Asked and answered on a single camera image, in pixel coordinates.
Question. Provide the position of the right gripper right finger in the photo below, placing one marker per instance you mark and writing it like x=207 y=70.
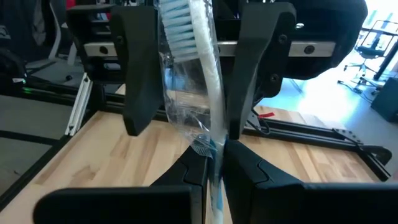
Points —
x=311 y=205

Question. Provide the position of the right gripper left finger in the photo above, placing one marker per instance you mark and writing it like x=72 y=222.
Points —
x=124 y=205

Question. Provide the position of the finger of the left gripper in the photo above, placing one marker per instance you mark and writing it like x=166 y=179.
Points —
x=255 y=62
x=140 y=77

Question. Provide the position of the blue toothbrush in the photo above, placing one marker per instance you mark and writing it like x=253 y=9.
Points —
x=211 y=77

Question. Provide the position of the black office chair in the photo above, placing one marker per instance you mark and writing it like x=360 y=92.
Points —
x=368 y=51

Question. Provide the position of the red tag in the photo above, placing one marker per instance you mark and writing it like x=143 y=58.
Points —
x=266 y=115

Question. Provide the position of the silver aluminium extrusion piece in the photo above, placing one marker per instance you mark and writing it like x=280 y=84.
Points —
x=79 y=105

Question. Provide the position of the black box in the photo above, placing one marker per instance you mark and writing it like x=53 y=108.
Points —
x=387 y=102

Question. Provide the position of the black table frame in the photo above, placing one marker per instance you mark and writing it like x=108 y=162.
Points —
x=311 y=137

